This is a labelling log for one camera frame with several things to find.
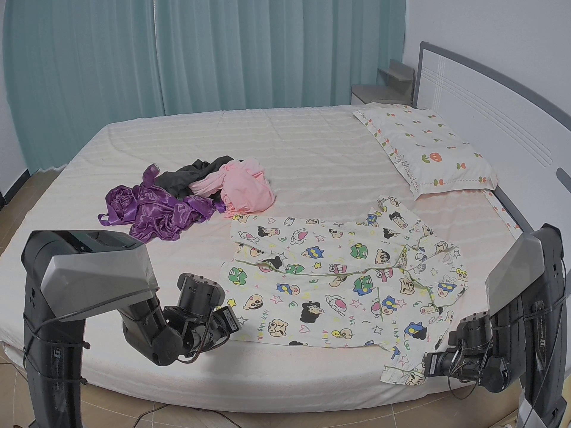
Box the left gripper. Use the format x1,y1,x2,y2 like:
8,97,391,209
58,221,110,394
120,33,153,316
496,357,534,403
196,306,242,351

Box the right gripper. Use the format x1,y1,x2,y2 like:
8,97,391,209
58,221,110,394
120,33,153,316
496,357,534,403
423,350,467,379

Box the white printed pyjama top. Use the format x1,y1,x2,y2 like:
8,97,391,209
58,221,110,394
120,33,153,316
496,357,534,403
221,196,471,387

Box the bed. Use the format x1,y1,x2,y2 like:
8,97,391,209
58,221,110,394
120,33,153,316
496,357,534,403
0,40,571,411

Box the purple satin garment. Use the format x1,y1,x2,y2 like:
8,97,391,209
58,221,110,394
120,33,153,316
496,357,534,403
98,164,228,243

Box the pink garment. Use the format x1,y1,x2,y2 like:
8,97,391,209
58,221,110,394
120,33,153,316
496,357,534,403
189,159,276,219

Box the dark grey garment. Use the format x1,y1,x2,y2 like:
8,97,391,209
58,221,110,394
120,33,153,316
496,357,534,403
154,155,235,202

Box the white printed pillowcase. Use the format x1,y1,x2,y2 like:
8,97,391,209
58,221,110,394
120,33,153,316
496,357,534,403
484,189,523,233

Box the white printed pillow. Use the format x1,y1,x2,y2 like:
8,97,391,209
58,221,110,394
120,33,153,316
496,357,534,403
352,103,498,202

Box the grey bedside table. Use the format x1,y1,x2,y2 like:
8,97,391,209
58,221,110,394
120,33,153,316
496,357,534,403
350,58,415,106

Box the blue-green curtain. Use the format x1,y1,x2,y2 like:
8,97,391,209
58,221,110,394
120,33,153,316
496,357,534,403
2,0,407,174

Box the black cable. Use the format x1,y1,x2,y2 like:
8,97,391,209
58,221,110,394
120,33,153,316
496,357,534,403
131,403,286,428

